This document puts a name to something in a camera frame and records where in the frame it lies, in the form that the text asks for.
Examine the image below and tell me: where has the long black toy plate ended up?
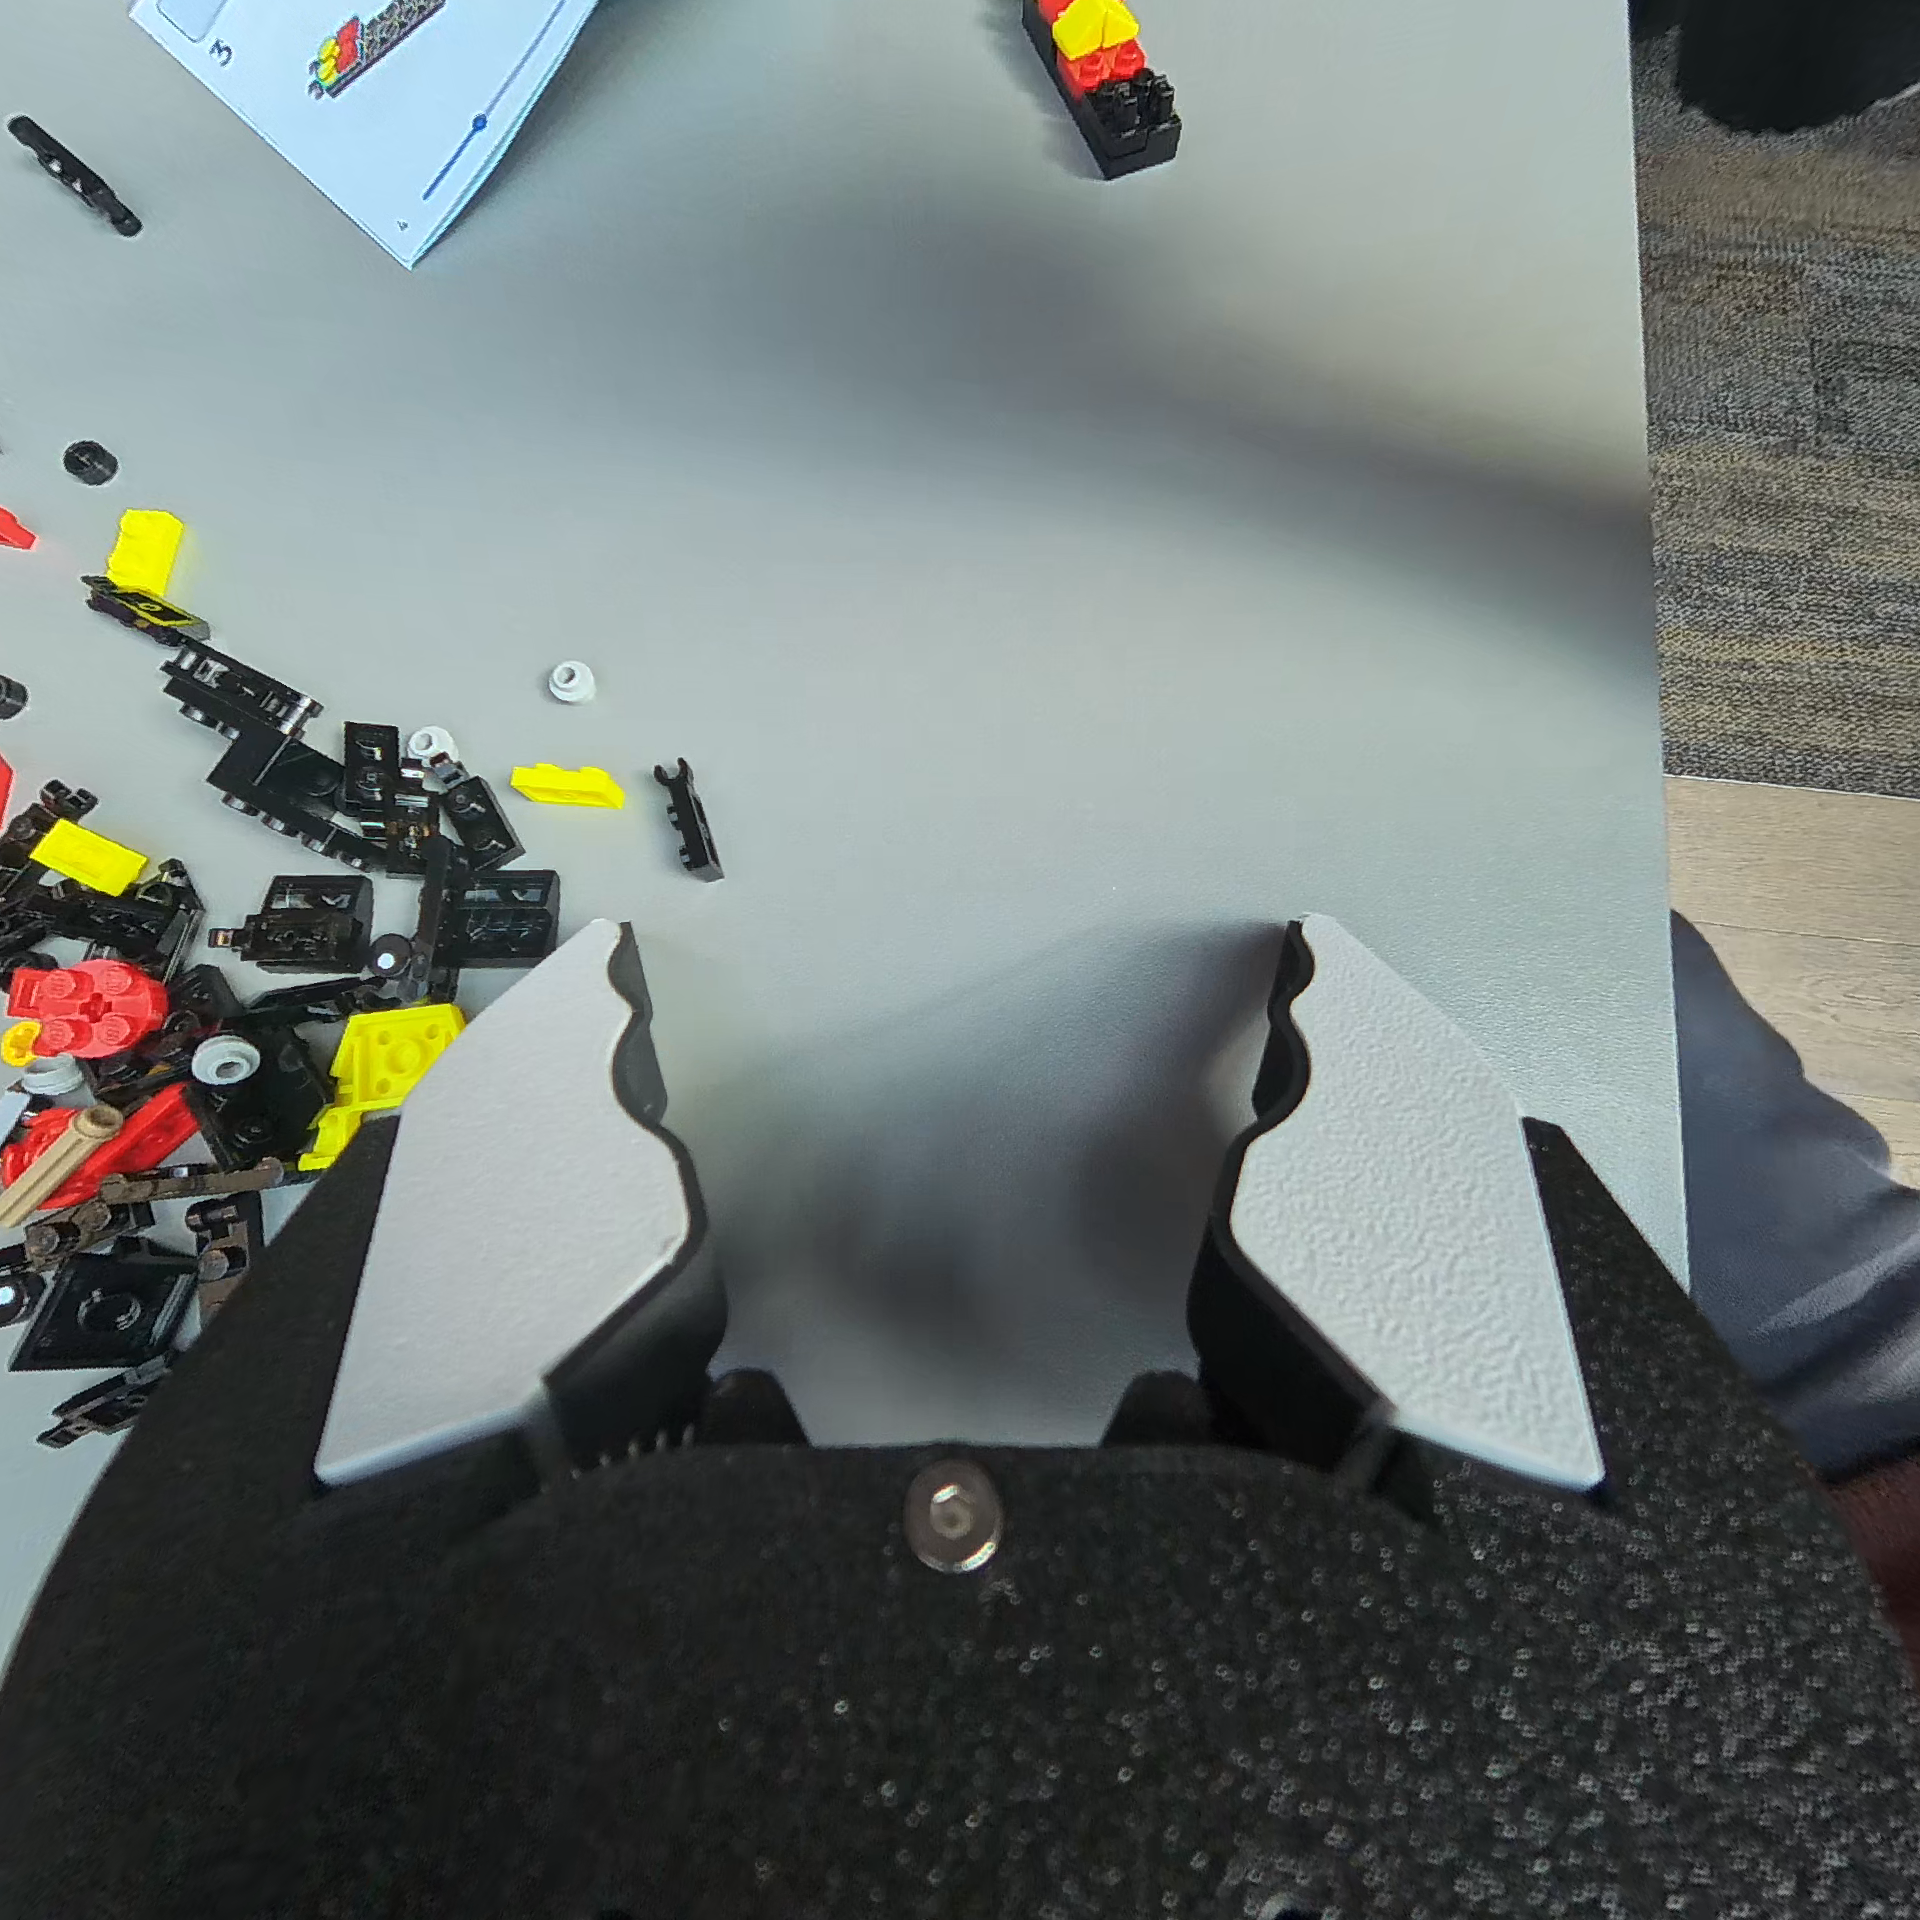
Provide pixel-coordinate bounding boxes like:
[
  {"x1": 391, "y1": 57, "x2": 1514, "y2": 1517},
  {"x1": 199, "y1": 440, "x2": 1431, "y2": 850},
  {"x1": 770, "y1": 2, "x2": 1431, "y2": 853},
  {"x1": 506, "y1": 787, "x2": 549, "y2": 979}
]
[{"x1": 6, "y1": 114, "x2": 146, "y2": 240}]

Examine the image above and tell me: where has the dark object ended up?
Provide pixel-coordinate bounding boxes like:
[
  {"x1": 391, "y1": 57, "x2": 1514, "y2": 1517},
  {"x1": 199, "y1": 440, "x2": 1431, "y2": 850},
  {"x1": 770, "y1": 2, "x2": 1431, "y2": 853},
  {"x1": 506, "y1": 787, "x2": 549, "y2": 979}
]
[{"x1": 1629, "y1": 0, "x2": 1920, "y2": 136}]

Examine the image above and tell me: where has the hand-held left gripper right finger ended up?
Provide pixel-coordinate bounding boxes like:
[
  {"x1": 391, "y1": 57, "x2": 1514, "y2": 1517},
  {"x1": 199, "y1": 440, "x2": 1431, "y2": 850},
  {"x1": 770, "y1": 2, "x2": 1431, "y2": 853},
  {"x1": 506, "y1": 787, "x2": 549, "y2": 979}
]
[{"x1": 1188, "y1": 913, "x2": 1605, "y2": 1497}]

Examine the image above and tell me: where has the person's leg in grey trousers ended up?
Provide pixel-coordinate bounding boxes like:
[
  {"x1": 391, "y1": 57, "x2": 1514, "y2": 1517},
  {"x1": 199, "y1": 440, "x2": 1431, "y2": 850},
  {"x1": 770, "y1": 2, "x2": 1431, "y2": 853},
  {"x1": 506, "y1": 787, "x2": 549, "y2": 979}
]
[{"x1": 1668, "y1": 913, "x2": 1920, "y2": 1483}]

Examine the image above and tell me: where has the black red yellow brick model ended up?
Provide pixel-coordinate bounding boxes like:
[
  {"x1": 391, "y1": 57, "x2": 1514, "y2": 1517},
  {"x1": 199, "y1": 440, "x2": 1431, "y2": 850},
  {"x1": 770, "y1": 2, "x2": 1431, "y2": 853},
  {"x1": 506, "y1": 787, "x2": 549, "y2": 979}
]
[{"x1": 1022, "y1": 0, "x2": 1184, "y2": 182}]

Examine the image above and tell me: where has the pile of mixed toy bricks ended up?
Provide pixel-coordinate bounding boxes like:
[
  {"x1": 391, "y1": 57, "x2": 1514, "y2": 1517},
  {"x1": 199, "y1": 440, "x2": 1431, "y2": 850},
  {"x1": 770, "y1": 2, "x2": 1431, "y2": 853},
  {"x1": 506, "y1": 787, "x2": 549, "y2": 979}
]
[{"x1": 0, "y1": 637, "x2": 567, "y2": 1452}]

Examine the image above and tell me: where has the black printed toy tile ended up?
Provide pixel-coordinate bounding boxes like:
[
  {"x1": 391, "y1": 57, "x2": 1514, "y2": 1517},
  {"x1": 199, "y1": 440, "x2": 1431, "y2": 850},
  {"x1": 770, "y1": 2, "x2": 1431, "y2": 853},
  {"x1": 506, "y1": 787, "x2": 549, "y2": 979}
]
[{"x1": 85, "y1": 573, "x2": 213, "y2": 642}]

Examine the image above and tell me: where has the light blue instruction booklet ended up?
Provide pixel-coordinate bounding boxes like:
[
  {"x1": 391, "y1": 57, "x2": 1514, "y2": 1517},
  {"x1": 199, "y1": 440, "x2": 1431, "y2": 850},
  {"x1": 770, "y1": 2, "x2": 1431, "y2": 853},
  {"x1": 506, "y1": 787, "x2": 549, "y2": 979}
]
[{"x1": 128, "y1": 0, "x2": 600, "y2": 273}]

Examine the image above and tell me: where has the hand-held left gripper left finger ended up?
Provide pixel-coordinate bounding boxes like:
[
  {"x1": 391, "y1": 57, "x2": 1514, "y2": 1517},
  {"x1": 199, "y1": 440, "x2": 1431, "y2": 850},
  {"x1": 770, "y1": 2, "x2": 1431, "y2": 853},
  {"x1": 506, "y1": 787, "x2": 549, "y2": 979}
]
[{"x1": 310, "y1": 920, "x2": 730, "y2": 1491}]

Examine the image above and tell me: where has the black toy clip plate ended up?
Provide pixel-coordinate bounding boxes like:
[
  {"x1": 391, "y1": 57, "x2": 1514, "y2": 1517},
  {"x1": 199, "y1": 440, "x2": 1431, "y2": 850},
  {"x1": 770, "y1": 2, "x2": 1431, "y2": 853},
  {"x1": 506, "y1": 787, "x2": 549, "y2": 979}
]
[{"x1": 650, "y1": 756, "x2": 727, "y2": 885}]

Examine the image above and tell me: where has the grey desk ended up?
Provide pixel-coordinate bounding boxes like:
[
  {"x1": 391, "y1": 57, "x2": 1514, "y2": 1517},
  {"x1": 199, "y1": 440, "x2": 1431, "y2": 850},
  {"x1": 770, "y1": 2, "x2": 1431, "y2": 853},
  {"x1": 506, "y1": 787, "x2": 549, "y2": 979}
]
[{"x1": 0, "y1": 0, "x2": 1693, "y2": 1643}]

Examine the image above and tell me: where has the yellow toy slope brick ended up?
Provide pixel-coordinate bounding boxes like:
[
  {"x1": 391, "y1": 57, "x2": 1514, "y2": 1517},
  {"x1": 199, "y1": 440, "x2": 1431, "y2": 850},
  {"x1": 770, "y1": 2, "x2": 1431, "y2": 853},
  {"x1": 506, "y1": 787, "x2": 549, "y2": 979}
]
[{"x1": 105, "y1": 508, "x2": 189, "y2": 597}]

